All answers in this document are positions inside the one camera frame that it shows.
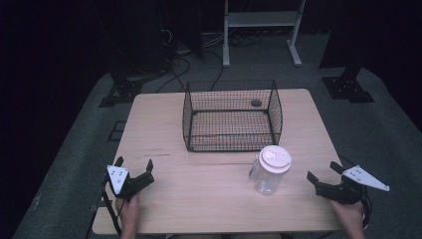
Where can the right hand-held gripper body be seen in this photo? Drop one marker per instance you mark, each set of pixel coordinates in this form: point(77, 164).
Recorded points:
point(345, 194)

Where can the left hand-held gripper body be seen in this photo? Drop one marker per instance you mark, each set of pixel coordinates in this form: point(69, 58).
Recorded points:
point(136, 184)

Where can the person's right hand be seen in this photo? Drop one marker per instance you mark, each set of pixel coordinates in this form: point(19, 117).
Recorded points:
point(348, 214)

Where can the person's left hand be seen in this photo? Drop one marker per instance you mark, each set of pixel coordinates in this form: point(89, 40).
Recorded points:
point(127, 214)

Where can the clear plastic cup white lid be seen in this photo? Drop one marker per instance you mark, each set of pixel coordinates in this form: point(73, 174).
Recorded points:
point(272, 172)

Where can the small dark oval object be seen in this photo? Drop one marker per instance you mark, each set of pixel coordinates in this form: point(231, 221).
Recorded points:
point(256, 103)

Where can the black stand with base plate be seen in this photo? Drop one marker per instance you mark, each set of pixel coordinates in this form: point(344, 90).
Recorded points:
point(348, 88)
point(124, 88)

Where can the white metal stand frame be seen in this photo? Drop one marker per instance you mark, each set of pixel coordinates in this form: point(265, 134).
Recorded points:
point(262, 18)

